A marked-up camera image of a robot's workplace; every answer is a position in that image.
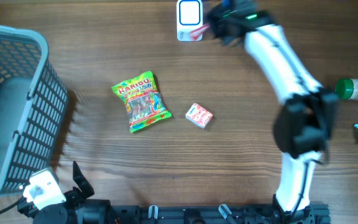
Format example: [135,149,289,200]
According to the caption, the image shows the white barcode scanner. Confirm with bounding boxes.
[176,0,203,42]

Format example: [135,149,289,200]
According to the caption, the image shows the small red tissue pack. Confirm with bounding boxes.
[185,103,213,129]

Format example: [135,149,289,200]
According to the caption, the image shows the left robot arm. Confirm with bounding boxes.
[17,161,121,224]

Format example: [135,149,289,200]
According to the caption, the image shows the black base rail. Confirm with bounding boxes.
[110,204,331,224]

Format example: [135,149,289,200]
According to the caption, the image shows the Haribo gummy candy bag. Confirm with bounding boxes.
[111,71,172,133]

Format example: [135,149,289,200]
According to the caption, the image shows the red Nescafe coffee stick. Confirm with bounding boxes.
[189,24,209,41]

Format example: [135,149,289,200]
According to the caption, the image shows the green lid jar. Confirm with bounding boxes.
[335,78,358,100]

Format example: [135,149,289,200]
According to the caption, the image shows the grey plastic shopping basket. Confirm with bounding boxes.
[0,26,68,197]

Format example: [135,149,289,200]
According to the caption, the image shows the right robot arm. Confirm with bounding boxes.
[206,1,339,217]

